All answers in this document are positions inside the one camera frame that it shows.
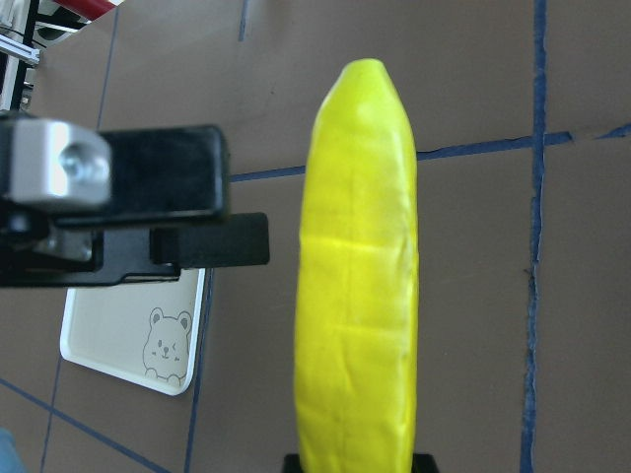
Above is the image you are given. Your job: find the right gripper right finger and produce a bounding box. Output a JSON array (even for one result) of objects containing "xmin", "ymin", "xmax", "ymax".
[{"xmin": 281, "ymin": 453, "xmax": 439, "ymax": 473}]

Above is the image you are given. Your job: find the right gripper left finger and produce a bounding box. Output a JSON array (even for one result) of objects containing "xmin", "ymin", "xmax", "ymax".
[{"xmin": 1, "ymin": 111, "xmax": 270, "ymax": 288}]

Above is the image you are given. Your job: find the white bear tray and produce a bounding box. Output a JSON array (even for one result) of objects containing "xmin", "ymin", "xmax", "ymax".
[{"xmin": 59, "ymin": 269, "xmax": 206, "ymax": 396}]

